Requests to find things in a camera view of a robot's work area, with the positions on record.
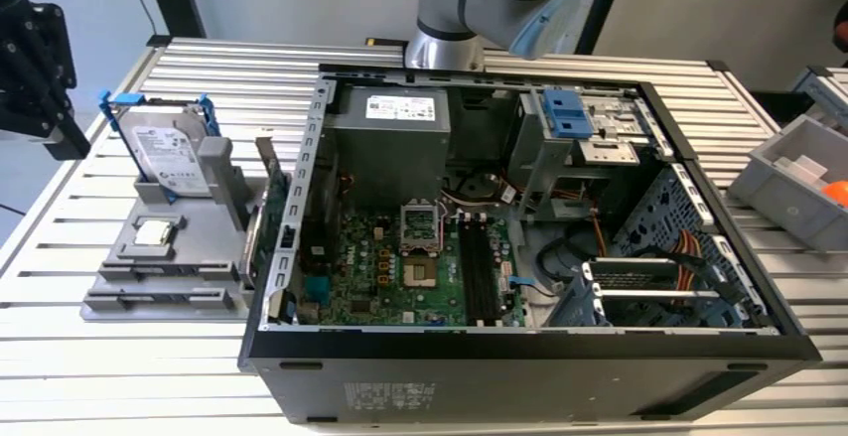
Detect red white wire bundle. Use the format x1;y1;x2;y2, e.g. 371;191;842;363
439;185;522;209

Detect pale grey storage box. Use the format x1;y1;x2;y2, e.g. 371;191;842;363
790;66;848;137

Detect blue plastic drive latch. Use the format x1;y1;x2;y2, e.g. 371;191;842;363
539;88;590;140

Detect grey plastic bin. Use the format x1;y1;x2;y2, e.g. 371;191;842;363
727;113;848;253

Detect seated person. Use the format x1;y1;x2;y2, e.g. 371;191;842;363
830;6;848;55

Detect green graphics card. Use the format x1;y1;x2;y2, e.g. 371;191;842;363
241;136;293;291

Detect black flat cable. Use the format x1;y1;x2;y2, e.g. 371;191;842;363
533;234;587;291

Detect black upright bar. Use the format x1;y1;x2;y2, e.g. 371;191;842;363
578;0;635;55

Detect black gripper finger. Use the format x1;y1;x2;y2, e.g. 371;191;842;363
0;2;91;160

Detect grey metal drive bay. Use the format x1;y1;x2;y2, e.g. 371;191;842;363
513;85;670;221

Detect metal socket cover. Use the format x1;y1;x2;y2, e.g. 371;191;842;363
398;199;443;254

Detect RAM stick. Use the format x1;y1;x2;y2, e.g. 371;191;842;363
98;294;223;308
117;265;219;278

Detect white block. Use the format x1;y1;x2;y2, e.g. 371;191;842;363
770;154;829;184

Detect metal disk bay cage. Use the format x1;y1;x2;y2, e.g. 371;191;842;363
547;255;753;329

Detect grey power supply unit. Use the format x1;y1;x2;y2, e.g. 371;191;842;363
322;85;453;209

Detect CPU socket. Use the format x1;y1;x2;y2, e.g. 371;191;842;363
399;251;443;291

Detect teal board connector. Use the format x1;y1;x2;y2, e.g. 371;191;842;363
305;276;331;306

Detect coloured ribbon wire bundle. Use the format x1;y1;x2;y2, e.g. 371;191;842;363
666;233;705;292

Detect round black cooling fan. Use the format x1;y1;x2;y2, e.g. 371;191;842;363
455;171;509;203

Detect orange red wire bundle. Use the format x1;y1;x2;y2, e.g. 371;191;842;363
551;185;607;259

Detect silver CPU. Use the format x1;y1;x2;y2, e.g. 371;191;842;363
133;220;170;246

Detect black RAM slot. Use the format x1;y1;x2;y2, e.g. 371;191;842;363
459;213;479;327
466;213;487;327
482;213;503;327
474;213;495;327

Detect grey parts rack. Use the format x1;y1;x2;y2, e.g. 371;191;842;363
78;137;293;323

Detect wire with pale blue plug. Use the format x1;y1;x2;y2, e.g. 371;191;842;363
503;274;563;301

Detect orange object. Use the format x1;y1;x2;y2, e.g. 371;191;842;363
818;181;848;209

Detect hard disk in blue carrier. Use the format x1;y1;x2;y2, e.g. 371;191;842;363
97;88;221;205

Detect black PC case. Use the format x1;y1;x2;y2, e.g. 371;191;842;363
235;61;822;425

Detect green motherboard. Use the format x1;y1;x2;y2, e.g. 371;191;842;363
297;207;530;329

